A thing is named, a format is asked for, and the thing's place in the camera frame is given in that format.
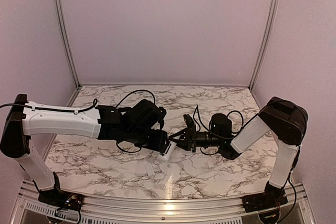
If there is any white battery cover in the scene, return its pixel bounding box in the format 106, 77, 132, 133
145, 164, 155, 177

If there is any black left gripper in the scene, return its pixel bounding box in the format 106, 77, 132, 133
126, 127, 170, 152

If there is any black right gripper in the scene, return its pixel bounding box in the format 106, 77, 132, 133
169, 125, 223, 152

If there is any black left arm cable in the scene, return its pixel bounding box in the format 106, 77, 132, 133
0, 89, 158, 120

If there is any aluminium front rail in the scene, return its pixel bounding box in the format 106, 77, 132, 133
10, 182, 315, 223

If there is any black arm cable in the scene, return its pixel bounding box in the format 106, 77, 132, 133
0, 89, 158, 120
193, 104, 249, 156

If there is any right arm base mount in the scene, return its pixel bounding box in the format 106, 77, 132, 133
242, 182, 288, 212

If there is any aluminium frame post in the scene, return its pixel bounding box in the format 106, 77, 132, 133
248, 0, 279, 92
54, 0, 81, 89

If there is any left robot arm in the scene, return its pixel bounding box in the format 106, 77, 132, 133
1, 94, 176, 206

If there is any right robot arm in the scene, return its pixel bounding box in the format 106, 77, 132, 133
169, 97, 308, 207

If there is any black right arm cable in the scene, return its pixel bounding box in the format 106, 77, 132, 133
193, 104, 249, 156

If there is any left aluminium frame post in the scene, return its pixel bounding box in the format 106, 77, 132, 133
54, 0, 81, 89

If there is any right aluminium frame post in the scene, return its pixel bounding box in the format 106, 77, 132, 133
248, 0, 279, 92

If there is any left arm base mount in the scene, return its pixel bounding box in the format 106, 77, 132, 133
38, 172, 84, 211

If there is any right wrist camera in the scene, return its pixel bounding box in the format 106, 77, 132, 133
183, 114, 195, 130

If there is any white remote control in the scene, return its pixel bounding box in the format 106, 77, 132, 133
156, 141, 176, 162

